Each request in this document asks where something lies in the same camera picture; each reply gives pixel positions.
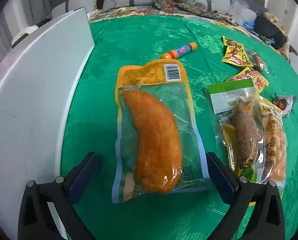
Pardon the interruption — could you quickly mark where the brown meat vacuum packet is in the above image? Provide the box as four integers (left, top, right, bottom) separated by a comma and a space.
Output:
206, 78, 262, 183

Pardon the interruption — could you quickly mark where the orange chicken leg packet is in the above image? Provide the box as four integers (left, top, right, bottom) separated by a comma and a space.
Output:
112, 59, 210, 203

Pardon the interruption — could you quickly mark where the orange blue sausage stick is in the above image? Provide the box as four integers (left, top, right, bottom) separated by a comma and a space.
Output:
161, 42, 197, 60

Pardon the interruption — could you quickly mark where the yellow peanut snack packet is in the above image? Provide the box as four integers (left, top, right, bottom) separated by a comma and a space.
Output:
250, 96, 288, 196

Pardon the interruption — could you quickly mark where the white triangular snack packet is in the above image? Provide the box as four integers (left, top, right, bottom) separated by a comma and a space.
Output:
273, 94, 296, 117

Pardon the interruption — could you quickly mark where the white cardboard box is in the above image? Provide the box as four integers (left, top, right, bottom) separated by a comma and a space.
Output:
0, 8, 95, 239

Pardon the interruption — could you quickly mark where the yellow red snack packet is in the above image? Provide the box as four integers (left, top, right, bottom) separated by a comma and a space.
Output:
226, 67, 270, 92
221, 36, 253, 67

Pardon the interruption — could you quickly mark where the small clear meat packet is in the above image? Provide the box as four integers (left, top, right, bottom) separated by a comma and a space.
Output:
246, 49, 270, 74

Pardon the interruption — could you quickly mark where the black bag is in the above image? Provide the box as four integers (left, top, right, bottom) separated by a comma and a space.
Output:
254, 15, 288, 49

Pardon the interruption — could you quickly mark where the green floral bedspread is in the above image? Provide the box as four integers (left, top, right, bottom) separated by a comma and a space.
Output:
61, 16, 298, 239

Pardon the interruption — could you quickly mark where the grey pillow far right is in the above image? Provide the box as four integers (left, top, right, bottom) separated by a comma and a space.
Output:
230, 0, 268, 18

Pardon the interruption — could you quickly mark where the grey curtain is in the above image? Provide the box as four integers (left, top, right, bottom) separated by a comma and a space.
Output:
0, 0, 51, 63

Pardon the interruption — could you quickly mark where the clear plastic bag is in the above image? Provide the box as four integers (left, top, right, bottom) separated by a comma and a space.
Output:
228, 0, 249, 24

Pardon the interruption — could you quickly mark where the grey pillow far left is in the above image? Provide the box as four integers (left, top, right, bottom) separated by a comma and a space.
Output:
51, 0, 97, 18

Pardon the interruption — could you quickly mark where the floral bed sheet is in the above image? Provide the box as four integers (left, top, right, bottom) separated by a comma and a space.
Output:
87, 6, 274, 45

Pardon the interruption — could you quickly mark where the floral patterned garment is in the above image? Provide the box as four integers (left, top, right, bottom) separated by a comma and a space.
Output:
153, 0, 218, 19

